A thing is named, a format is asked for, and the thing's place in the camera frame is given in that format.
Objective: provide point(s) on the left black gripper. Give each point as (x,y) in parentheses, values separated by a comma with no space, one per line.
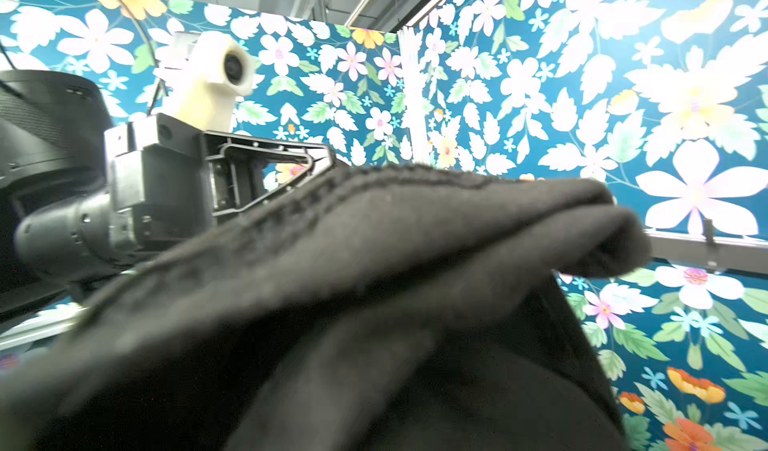
(168,181)

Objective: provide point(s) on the black cloth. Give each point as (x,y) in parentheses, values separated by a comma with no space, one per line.
(394,308)

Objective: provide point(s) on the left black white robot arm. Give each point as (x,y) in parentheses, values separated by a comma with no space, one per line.
(83,199)

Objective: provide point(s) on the grey coat hook rail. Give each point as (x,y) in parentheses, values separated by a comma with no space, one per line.
(710,252)

